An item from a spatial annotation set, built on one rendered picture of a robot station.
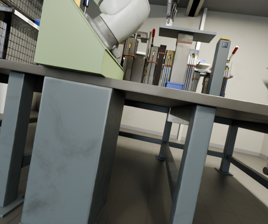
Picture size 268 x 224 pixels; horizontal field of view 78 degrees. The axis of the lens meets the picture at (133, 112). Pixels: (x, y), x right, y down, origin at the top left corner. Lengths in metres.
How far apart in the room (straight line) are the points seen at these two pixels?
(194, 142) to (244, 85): 3.89
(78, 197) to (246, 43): 4.52
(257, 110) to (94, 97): 0.61
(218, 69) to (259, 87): 3.46
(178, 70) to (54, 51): 0.79
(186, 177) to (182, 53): 0.81
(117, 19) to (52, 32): 0.27
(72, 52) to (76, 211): 0.64
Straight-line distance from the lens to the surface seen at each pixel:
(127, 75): 1.25
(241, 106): 0.73
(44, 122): 0.80
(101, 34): 0.82
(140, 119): 4.09
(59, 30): 0.76
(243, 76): 4.58
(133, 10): 0.85
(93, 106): 0.69
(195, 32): 1.27
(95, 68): 0.66
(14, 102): 0.95
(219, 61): 1.29
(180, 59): 1.22
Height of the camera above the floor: 0.61
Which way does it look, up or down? 2 degrees down
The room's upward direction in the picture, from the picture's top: 11 degrees clockwise
